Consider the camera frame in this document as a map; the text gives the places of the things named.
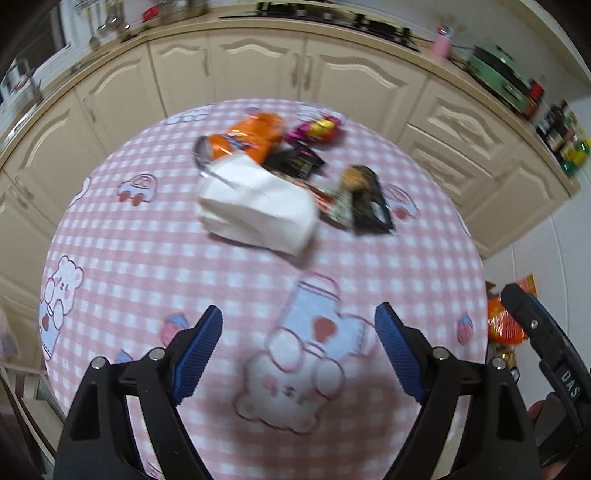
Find black cookie wrapper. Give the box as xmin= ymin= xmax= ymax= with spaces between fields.
xmin=339 ymin=165 xmax=395 ymax=235

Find person's right hand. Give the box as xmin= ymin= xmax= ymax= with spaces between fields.
xmin=527 ymin=399 xmax=550 ymax=435

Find green red wrapper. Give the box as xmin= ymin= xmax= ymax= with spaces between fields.
xmin=302 ymin=180 xmax=354 ymax=227

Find white tissue pack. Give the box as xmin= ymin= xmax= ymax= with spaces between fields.
xmin=198 ymin=154 xmax=319 ymax=257

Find small black wrapper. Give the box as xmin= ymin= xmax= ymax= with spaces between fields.
xmin=263 ymin=144 xmax=326 ymax=182

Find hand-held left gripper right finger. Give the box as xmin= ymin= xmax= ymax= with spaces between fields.
xmin=374 ymin=302 xmax=541 ymax=480

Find orange chip bag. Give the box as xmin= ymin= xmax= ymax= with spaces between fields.
xmin=194 ymin=112 xmax=286 ymax=181

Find magenta snack bag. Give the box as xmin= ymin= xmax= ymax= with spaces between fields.
xmin=285 ymin=115 xmax=345 ymax=144

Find green electric grill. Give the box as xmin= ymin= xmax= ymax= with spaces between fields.
xmin=464 ymin=44 xmax=534 ymax=114

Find pink utensil holder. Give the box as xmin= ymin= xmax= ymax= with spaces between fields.
xmin=433 ymin=25 xmax=455 ymax=57

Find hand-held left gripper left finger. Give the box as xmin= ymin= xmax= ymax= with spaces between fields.
xmin=53 ymin=305 xmax=223 ymax=480

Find row of condiment bottles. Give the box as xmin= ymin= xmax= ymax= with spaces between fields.
xmin=526 ymin=79 xmax=591 ymax=178

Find cream base kitchen cabinets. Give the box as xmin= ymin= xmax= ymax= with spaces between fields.
xmin=0 ymin=34 xmax=580 ymax=324

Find orange rice bag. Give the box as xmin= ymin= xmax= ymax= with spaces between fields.
xmin=485 ymin=274 xmax=539 ymax=344

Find black gas stove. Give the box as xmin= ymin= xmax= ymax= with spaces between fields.
xmin=219 ymin=0 xmax=421 ymax=51

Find pink checked tablecloth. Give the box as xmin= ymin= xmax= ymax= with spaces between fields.
xmin=39 ymin=99 xmax=490 ymax=480

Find beige kitchen countertop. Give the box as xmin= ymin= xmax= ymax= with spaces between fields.
xmin=0 ymin=0 xmax=583 ymax=199

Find cream cabinet drawer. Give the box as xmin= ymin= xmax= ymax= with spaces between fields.
xmin=398 ymin=124 xmax=502 ymax=190
xmin=409 ymin=79 xmax=511 ymax=153

